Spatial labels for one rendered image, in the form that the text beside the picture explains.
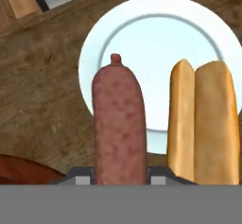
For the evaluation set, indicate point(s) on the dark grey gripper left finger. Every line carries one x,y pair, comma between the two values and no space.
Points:
81,175

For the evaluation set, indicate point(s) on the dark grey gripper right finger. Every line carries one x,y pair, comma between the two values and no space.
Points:
159,175

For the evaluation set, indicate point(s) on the reddish brown sausage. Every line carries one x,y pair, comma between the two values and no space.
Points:
119,124

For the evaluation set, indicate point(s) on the reddish brown bowl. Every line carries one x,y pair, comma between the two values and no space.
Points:
22,171

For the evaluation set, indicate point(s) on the golden hot dog bun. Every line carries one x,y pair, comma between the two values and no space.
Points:
204,124

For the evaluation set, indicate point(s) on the white round plate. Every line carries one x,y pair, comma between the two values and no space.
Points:
151,45

